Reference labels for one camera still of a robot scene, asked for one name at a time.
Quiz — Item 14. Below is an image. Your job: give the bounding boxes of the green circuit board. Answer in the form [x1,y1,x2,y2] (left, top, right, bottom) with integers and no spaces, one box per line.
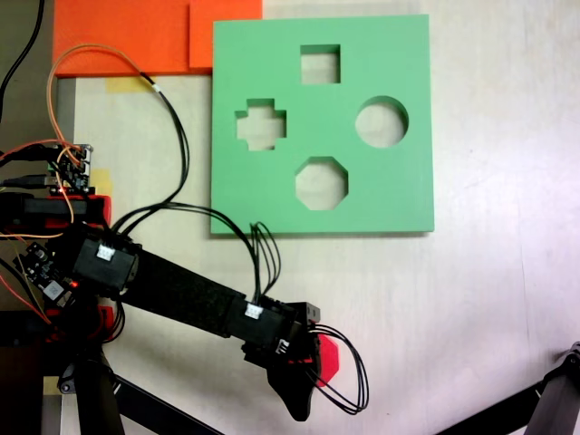
[47,143,96,197]

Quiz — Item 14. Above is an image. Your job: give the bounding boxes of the black converter circuit board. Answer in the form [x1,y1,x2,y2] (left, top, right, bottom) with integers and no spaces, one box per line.
[15,242,76,305]

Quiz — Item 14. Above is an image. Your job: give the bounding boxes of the black forearm wires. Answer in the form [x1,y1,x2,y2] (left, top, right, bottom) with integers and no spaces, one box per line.
[111,202,283,314]

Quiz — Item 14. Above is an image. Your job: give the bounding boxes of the thick black cable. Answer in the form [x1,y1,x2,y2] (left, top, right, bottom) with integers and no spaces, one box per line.
[0,0,46,126]

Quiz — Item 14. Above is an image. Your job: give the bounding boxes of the red and black table clamp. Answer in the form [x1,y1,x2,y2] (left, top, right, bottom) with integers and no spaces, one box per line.
[0,305,114,343]
[0,192,113,227]

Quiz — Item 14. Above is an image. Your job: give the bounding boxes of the green shape sorting board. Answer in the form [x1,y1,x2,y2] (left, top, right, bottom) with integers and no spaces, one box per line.
[209,14,436,236]

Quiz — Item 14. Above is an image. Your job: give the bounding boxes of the black power plug cable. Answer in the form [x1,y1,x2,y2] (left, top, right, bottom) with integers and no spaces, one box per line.
[8,147,58,162]

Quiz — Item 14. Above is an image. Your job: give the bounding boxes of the black tripod leg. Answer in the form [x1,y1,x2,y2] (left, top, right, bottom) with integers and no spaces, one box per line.
[525,340,580,435]
[56,346,127,435]

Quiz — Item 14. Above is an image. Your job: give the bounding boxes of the orange and black wire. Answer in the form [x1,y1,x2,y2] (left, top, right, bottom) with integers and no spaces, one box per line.
[46,43,190,227]

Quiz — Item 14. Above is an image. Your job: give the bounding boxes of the black gripper motor wires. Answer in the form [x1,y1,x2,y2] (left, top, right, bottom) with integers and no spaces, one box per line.
[307,322,371,416]

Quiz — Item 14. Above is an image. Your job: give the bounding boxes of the red octagonal pillar block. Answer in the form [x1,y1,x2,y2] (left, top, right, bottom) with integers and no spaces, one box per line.
[314,333,341,389]

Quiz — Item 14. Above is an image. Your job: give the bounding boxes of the orange flat block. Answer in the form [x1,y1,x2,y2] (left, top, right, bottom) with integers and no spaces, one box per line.
[53,0,264,77]

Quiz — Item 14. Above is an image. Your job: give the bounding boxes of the yellow masking tape strip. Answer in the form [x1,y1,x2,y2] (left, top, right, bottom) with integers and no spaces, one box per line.
[105,75,153,94]
[90,169,113,195]

